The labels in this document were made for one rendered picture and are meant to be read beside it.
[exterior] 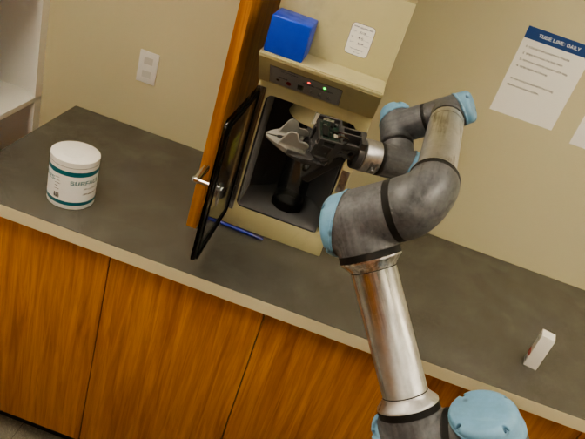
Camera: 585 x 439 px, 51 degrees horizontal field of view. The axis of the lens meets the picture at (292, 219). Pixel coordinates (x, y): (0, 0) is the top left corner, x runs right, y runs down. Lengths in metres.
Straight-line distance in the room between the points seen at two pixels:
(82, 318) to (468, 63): 1.41
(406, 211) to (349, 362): 0.77
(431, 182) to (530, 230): 1.26
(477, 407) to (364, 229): 0.36
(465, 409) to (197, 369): 0.96
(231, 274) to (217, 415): 0.50
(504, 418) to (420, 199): 0.39
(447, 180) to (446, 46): 1.01
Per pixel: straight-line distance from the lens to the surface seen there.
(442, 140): 1.24
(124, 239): 1.73
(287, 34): 1.55
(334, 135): 1.32
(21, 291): 1.99
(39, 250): 1.87
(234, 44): 1.60
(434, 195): 1.08
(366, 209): 1.09
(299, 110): 1.75
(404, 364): 1.15
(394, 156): 1.39
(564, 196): 2.28
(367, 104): 1.59
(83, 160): 1.76
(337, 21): 1.63
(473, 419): 1.14
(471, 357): 1.78
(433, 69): 2.08
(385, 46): 1.63
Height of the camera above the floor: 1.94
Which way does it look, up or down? 30 degrees down
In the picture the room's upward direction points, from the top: 19 degrees clockwise
